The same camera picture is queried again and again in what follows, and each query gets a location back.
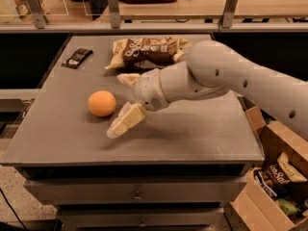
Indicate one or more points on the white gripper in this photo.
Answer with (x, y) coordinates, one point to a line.
(148, 89)

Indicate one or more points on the orange fruit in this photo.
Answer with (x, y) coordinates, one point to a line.
(102, 103)

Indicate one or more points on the brown chip bag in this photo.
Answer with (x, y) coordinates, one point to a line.
(147, 53)
(274, 178)

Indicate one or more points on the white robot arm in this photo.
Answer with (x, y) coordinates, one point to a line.
(211, 70)

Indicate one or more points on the brown chip bag in box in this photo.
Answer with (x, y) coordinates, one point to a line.
(274, 178)

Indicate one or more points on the green snack bag in box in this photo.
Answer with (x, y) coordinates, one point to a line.
(289, 208)

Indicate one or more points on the dark snack bar wrapper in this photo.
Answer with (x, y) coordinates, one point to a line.
(77, 58)

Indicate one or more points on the upper grey drawer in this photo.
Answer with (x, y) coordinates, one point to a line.
(135, 190)

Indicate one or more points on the grey drawer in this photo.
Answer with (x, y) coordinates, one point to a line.
(140, 218)
(135, 190)

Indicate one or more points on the lower grey drawer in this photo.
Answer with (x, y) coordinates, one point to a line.
(140, 218)

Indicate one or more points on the cardboard box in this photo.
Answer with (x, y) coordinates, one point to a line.
(259, 211)

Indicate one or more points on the middle metal bracket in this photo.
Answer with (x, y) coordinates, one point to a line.
(115, 19)

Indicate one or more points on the metal bracket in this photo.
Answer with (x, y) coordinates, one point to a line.
(39, 18)
(228, 13)
(115, 19)

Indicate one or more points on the right metal bracket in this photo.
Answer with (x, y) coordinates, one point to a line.
(228, 13)

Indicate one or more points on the left metal bracket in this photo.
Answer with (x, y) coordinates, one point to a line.
(39, 18)

